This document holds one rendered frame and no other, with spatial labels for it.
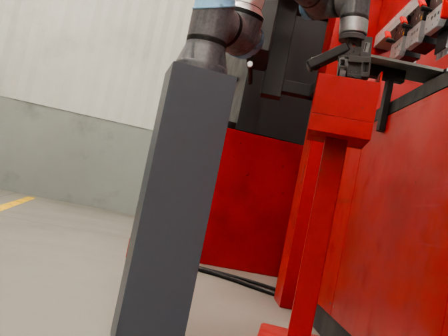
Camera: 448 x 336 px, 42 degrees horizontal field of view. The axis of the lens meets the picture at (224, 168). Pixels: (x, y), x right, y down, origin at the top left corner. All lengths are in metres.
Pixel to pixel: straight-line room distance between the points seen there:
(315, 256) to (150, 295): 0.44
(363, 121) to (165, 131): 0.51
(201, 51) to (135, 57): 7.29
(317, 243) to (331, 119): 0.33
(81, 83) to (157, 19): 1.51
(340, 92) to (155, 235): 0.61
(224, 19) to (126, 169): 7.13
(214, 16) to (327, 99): 0.40
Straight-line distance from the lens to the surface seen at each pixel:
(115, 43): 8.90
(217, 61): 1.61
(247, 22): 1.76
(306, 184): 2.82
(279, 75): 3.42
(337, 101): 1.52
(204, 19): 1.65
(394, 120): 1.93
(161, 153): 1.53
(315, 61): 1.57
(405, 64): 2.00
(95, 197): 8.69
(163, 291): 1.56
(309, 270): 1.56
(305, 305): 1.57
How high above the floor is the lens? 0.43
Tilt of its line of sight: 3 degrees up
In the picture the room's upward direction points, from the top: 12 degrees clockwise
